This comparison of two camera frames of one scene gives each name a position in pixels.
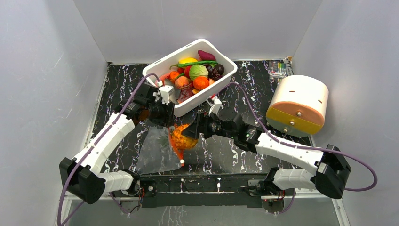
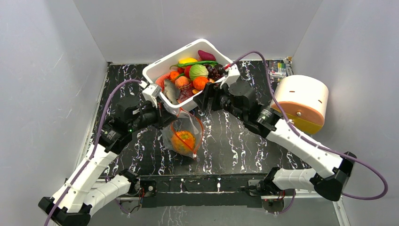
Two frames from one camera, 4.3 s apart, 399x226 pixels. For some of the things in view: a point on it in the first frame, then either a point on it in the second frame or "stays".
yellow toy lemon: x=183 y=60 stays
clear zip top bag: x=159 y=151 to x=183 y=135
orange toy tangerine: x=201 y=83 stays
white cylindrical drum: x=299 y=106 stays
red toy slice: x=162 y=78 stays
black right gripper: x=199 y=125 to x=208 y=97
